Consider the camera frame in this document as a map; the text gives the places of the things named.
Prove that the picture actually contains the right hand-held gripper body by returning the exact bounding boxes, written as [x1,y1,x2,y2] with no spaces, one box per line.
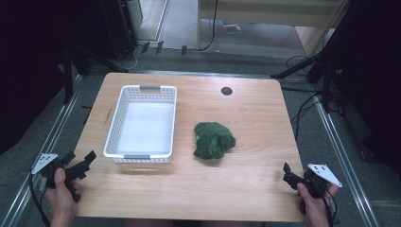
[291,164,343,201]

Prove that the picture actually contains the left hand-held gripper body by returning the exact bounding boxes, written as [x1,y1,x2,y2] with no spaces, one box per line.
[30,152,88,203]

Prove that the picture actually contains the white plastic basket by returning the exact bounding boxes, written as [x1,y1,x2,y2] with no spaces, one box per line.
[102,84,178,165]

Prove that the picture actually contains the green broccoli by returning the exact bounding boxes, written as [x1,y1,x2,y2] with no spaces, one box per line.
[192,121,236,161]

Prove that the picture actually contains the person's right hand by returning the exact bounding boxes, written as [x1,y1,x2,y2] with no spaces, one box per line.
[295,182,340,227]

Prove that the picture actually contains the person's left hand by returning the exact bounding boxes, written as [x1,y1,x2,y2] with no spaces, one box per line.
[44,168,82,227]

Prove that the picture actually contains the black tripod stand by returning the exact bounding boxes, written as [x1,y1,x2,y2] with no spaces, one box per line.
[270,51,340,114]
[58,41,129,106]

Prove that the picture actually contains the black curtain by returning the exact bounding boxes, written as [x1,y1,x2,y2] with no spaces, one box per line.
[327,0,401,173]
[0,0,107,155]

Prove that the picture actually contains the black cabinet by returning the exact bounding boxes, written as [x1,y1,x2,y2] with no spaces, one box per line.
[99,0,145,61]

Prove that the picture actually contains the book with green cover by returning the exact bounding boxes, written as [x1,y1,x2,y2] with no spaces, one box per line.
[219,20,243,36]

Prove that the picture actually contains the light wooden shelf unit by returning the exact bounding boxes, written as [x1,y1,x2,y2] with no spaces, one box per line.
[196,0,349,59]

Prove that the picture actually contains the metal floor rail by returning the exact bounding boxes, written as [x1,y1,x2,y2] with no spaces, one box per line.
[127,69,316,80]
[0,75,83,227]
[313,94,381,227]

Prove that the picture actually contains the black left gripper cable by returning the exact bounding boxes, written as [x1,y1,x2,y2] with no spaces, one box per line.
[27,172,51,227]

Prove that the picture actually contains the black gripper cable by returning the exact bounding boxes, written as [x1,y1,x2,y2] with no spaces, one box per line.
[27,172,51,227]
[321,188,339,227]

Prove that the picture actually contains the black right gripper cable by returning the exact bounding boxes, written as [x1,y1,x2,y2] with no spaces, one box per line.
[321,188,339,227]

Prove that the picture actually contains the black floor cables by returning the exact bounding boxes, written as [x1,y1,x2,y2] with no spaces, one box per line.
[285,55,321,140]

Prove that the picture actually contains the white floor cable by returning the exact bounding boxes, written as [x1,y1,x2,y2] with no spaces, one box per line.
[113,44,141,71]

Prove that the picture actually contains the black hanging cable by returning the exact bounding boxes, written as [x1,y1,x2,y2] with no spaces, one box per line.
[200,0,219,52]

